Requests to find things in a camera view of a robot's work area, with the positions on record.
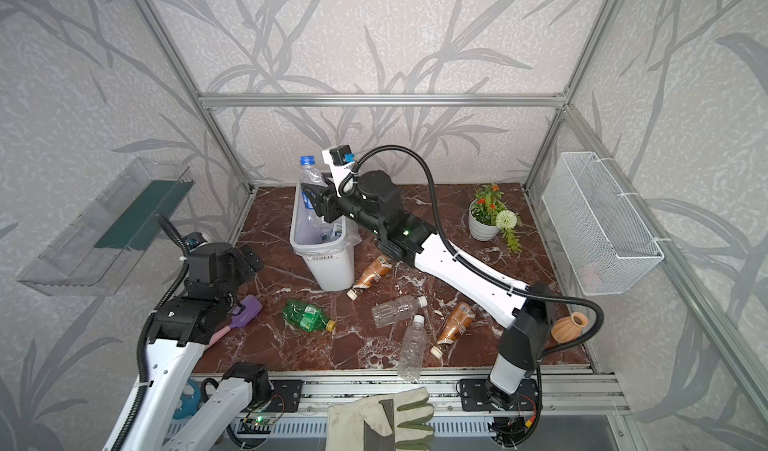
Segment blue cap water bottle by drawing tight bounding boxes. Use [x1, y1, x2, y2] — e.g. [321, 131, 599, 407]
[299, 156, 325, 228]

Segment green plastic bottle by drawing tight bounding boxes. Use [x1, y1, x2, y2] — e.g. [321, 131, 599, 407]
[282, 299, 336, 332]

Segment clear bottle white cap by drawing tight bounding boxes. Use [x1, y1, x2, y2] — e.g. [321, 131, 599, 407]
[396, 315, 428, 382]
[372, 296, 427, 328]

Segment clear bottle white cap front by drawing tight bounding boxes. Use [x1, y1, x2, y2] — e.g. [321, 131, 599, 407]
[396, 315, 428, 382]

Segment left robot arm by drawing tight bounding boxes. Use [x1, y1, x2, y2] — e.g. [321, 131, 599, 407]
[105, 215, 275, 450]

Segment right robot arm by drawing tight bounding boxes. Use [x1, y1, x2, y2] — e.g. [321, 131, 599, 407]
[302, 145, 605, 401]

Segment clear bin liner bag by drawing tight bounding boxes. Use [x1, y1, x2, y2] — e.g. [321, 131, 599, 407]
[295, 182, 361, 255]

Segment white plastic trash bin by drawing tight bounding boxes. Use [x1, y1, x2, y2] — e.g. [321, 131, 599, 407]
[289, 185, 355, 292]

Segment purple pink brush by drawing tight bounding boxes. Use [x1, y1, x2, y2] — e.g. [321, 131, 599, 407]
[208, 295, 263, 347]

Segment white pot artificial flowers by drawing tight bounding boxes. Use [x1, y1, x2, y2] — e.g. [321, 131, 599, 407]
[469, 184, 522, 254]

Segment beige green work glove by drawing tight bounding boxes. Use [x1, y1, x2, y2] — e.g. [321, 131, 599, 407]
[325, 387, 434, 451]

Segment small terracotta vase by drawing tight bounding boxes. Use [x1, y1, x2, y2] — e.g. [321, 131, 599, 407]
[551, 312, 589, 344]

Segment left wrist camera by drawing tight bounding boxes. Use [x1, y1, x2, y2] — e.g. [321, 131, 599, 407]
[182, 232, 207, 253]

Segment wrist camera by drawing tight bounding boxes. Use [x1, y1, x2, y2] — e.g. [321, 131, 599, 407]
[322, 145, 355, 197]
[182, 232, 207, 253]

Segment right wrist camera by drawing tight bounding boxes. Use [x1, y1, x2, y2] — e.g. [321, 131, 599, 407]
[322, 145, 355, 197]

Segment clear acrylic wall shelf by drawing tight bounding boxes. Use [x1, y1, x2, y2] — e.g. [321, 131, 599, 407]
[18, 158, 194, 297]

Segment teal clamp wooden handle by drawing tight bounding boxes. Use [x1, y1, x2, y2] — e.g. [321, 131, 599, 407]
[173, 379, 202, 420]

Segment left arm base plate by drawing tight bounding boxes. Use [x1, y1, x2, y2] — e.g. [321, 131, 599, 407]
[263, 379, 304, 414]

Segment left circuit board wires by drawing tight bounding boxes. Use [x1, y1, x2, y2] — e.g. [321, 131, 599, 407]
[238, 393, 287, 435]

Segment circuit board wires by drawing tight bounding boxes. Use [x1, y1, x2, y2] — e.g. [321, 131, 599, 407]
[488, 411, 539, 446]
[238, 393, 287, 435]

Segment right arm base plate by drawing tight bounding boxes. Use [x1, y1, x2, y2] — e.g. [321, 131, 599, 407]
[457, 378, 541, 414]

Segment white wire mesh basket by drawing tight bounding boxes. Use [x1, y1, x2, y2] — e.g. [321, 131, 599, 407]
[542, 152, 664, 296]

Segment right circuit board wires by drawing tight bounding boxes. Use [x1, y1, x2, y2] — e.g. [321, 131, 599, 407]
[488, 411, 539, 446]

